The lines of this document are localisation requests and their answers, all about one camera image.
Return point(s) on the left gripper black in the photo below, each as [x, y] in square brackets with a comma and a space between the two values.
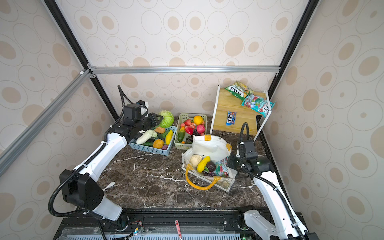
[153, 116]

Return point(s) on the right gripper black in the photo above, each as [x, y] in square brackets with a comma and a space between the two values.
[230, 163]

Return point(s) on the white grocery bag yellow handles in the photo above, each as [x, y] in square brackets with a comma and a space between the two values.
[217, 149]

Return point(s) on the green cabbage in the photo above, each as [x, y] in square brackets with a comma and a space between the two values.
[168, 119]

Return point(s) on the dark passion fruit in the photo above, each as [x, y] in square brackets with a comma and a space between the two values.
[211, 166]

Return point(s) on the long yellow fruit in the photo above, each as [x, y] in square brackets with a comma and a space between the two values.
[202, 164]

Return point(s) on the cream garlic bulb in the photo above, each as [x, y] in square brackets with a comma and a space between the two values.
[195, 160]

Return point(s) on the purple m&m packet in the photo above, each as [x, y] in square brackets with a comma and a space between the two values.
[208, 174]

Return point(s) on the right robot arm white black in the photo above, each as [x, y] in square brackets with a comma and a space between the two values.
[286, 224]

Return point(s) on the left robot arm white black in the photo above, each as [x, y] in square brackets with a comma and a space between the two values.
[79, 186]

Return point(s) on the teal red candy bag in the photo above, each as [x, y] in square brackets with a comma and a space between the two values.
[258, 104]

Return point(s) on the green candy bag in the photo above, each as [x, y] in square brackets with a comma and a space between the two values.
[239, 90]

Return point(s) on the white radish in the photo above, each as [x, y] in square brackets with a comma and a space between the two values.
[144, 137]

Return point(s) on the blue plastic basket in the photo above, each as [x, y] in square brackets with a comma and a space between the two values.
[166, 148]

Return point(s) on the green cucumber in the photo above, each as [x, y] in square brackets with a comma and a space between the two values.
[148, 144]

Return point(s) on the brown potato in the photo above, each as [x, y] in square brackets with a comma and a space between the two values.
[160, 130]

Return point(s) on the yellow corn cob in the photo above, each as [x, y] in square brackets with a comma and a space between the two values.
[169, 136]

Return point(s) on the blue m&m packet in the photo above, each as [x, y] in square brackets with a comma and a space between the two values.
[231, 118]

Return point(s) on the small wooden side table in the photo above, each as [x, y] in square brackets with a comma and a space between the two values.
[225, 102]

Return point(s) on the green plastic basket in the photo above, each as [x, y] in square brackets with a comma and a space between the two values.
[188, 139]

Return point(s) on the red strawberry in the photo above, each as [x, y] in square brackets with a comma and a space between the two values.
[188, 122]

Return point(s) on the red apple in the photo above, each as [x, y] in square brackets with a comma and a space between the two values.
[189, 130]

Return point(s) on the orange fruit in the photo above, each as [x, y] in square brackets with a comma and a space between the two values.
[198, 120]

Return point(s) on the horizontal aluminium bar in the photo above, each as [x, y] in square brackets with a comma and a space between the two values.
[186, 69]

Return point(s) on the white plastic spoon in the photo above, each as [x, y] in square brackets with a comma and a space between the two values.
[110, 185]

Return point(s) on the left diagonal aluminium bar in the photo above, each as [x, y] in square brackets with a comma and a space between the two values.
[25, 138]

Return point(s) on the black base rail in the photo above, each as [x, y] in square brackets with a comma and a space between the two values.
[159, 224]

